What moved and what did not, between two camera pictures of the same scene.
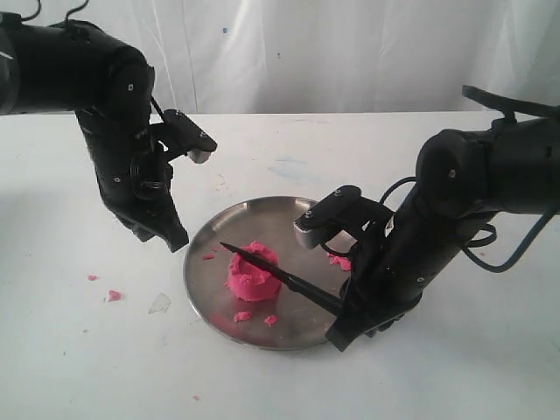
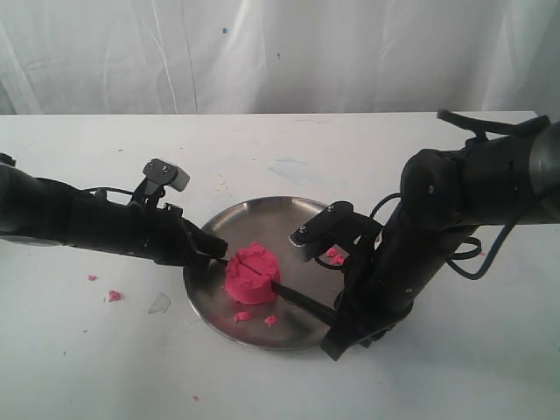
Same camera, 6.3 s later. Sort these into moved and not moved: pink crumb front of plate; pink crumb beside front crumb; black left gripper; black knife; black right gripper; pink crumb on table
Moved: black left gripper; black knife
Not moved: pink crumb front of plate; black right gripper; pink crumb on table; pink crumb beside front crumb
